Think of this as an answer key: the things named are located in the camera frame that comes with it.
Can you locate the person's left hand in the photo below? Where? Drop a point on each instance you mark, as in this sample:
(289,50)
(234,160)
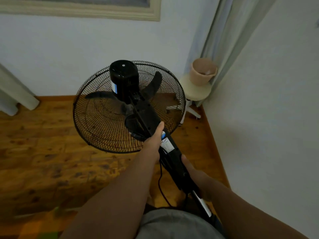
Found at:
(153,146)

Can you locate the person's right hand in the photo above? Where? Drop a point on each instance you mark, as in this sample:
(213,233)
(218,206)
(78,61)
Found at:
(202,182)

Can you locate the black fan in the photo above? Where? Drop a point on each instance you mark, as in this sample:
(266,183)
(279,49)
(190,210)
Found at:
(123,74)

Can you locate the person's left forearm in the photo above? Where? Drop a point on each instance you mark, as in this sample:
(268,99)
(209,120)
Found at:
(117,201)

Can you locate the person's right forearm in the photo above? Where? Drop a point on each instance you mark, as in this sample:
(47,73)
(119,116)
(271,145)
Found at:
(249,219)

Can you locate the person's grey shirt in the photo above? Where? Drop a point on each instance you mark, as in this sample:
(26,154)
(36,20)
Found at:
(174,225)

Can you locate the white round swivel stool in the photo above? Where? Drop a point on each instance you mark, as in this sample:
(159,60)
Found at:
(197,91)

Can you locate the beige plastic bucket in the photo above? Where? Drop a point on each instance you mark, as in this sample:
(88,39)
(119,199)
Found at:
(203,72)

